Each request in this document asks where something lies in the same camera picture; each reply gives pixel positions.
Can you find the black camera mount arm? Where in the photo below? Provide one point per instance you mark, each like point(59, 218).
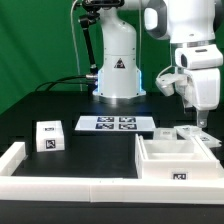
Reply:
point(91, 17)

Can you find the white cabinet body box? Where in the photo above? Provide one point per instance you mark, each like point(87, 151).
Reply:
point(176, 160)

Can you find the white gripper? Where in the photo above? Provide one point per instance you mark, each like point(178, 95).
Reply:
point(201, 66)

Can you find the white marker base plate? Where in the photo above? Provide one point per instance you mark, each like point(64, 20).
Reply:
point(115, 123)

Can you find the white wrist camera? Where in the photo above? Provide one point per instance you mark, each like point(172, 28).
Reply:
point(165, 83)

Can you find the white U-shaped fence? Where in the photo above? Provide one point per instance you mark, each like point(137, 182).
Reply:
point(102, 190)

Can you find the white cabinet door panel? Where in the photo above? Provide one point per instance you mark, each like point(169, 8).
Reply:
point(164, 134)
point(188, 131)

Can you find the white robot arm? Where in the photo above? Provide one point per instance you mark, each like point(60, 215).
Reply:
point(190, 27)

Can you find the white cabinet top block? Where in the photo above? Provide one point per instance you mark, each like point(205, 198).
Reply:
point(49, 136)

